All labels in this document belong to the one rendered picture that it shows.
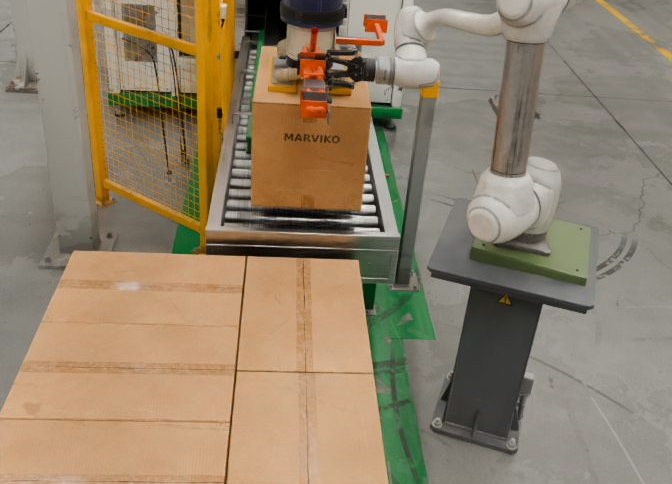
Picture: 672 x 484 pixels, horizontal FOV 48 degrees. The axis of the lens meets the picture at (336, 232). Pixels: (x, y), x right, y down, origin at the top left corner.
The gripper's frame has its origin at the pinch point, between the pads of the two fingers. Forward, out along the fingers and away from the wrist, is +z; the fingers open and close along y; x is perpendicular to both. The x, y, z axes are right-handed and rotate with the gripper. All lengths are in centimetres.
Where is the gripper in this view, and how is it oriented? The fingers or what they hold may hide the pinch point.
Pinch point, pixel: (313, 66)
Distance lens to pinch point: 251.6
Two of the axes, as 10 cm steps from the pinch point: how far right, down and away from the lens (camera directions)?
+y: -0.8, 8.5, 5.2
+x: -0.4, -5.2, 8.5
